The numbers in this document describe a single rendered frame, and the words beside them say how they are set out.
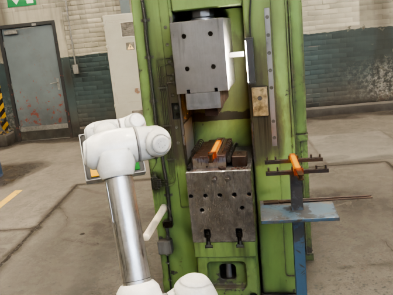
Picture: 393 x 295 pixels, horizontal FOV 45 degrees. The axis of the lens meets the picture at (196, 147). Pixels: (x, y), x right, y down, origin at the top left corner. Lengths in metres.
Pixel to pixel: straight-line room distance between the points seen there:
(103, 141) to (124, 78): 6.50
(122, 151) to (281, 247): 1.68
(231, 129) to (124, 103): 5.14
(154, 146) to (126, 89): 6.52
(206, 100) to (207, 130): 0.56
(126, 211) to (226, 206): 1.22
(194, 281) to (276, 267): 1.54
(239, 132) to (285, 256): 0.86
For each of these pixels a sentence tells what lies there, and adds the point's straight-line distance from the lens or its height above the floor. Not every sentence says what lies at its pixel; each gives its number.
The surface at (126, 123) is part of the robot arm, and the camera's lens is 2.26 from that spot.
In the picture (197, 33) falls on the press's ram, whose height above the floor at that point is 1.70.
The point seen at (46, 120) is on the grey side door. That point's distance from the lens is 9.39.
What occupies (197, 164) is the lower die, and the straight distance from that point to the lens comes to 2.83.
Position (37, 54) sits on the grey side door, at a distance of 9.28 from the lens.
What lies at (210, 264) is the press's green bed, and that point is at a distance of 3.05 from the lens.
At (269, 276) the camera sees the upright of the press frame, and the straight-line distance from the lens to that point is 3.23.
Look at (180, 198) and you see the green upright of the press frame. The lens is 3.07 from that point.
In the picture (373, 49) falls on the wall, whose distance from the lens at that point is 8.97.
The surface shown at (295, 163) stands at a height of 0.99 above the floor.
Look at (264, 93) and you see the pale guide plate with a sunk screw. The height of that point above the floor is 1.31.
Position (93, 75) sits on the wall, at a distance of 8.96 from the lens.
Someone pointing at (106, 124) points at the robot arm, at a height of 1.33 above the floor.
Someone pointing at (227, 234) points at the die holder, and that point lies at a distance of 2.89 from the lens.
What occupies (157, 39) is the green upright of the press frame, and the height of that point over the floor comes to 1.68.
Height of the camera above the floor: 1.71
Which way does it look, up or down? 14 degrees down
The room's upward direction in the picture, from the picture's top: 6 degrees counter-clockwise
